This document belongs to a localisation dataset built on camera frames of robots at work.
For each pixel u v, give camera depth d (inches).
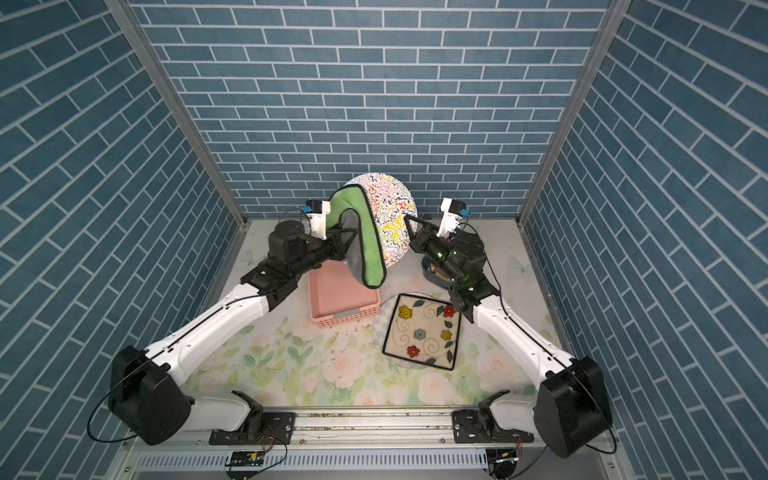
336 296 37.6
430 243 25.4
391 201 28.8
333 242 25.7
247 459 28.4
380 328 35.8
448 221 25.3
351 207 29.4
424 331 35.0
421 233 26.1
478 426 29.0
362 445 28.4
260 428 27.3
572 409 15.9
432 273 40.9
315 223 26.2
